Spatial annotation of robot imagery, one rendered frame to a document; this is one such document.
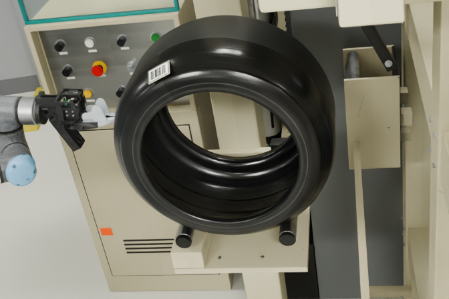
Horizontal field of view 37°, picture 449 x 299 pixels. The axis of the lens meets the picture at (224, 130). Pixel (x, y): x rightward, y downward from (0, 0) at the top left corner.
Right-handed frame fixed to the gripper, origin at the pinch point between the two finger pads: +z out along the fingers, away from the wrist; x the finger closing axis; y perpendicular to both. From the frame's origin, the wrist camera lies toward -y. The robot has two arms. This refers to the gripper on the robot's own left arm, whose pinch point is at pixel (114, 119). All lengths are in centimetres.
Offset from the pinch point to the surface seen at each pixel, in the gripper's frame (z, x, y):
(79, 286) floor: -51, 62, -130
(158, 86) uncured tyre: 15.7, -10.8, 16.6
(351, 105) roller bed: 61, 19, -5
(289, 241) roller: 46, -11, -29
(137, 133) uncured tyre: 9.5, -11.6, 4.0
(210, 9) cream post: 22.5, 26.5, 19.7
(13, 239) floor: -97, 95, -135
